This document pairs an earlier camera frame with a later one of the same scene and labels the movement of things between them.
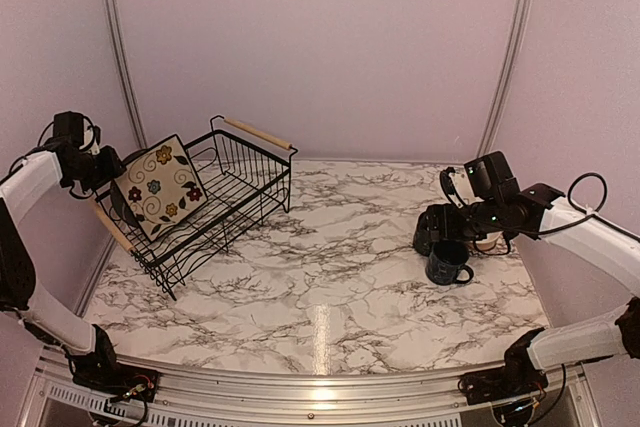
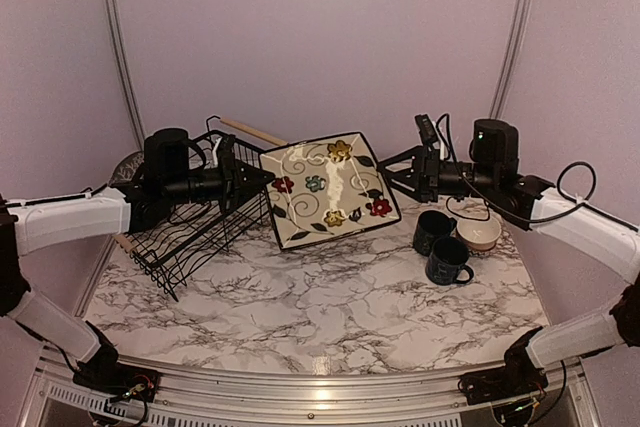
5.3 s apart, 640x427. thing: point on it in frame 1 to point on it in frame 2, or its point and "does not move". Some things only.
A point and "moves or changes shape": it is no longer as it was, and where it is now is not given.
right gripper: [450, 231] to [426, 187]
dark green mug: [427, 230] does not move
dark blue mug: [446, 260] does not move
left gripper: [112, 169] to [235, 185]
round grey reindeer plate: [120, 207] moves or changes shape
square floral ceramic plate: [163, 188] moves or changes shape
